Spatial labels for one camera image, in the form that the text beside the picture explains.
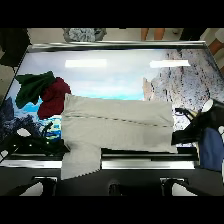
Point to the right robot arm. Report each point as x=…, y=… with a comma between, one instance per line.
x=208, y=116

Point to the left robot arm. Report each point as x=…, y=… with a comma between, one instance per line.
x=30, y=145

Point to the dark green garment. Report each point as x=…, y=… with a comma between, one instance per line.
x=33, y=87

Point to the person's legs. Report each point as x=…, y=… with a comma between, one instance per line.
x=151, y=33

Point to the grey patterned garment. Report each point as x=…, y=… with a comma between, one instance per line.
x=83, y=34

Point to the blue garment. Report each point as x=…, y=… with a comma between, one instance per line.
x=210, y=150

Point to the red garment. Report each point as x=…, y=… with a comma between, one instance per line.
x=53, y=96

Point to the silver frame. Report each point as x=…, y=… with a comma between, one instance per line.
x=150, y=164

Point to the grey T-shirt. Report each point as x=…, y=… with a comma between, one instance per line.
x=116, y=126

